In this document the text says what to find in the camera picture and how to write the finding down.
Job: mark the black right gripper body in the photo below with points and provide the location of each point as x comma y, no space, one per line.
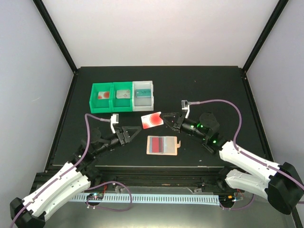
179,122

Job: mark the white floral card in bin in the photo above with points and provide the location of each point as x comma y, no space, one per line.
123,94

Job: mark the right small circuit board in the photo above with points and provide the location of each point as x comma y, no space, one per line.
228,198

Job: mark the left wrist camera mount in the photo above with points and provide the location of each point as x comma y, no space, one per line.
113,121

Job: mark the light blue slotted cable duct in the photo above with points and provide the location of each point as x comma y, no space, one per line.
212,200

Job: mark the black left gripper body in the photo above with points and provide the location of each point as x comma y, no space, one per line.
121,137

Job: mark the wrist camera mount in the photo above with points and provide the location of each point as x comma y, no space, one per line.
185,106
113,121

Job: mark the middle green plastic bin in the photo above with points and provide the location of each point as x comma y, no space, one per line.
121,105

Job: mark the white translucent plastic bin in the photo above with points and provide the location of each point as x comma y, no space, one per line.
142,104

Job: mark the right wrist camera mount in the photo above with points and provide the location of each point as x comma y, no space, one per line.
185,106

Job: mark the left black frame post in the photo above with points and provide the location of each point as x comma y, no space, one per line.
55,33

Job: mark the green plastic bin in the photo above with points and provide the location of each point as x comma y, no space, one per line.
99,101
121,105

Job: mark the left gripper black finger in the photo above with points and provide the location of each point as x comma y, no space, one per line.
130,128
131,135

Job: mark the red circles card in bin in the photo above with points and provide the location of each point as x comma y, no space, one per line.
103,95

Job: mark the small circuit board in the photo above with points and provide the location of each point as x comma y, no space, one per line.
95,196
228,198

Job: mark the teal VIP card in bin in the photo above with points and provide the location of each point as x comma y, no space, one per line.
143,93

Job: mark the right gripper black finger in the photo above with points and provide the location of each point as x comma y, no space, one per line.
170,122
174,114

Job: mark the left small circuit board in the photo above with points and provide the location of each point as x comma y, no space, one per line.
95,196

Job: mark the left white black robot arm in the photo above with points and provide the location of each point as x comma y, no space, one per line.
73,178

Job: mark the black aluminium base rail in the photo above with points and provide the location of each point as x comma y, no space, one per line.
209,180

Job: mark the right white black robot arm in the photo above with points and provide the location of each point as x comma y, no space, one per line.
279,184

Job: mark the right black frame post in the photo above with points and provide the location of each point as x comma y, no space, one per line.
279,8

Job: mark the left green plastic bin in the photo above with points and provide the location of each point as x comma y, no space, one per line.
99,101

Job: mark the black frame post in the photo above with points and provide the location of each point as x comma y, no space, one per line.
279,8
55,33

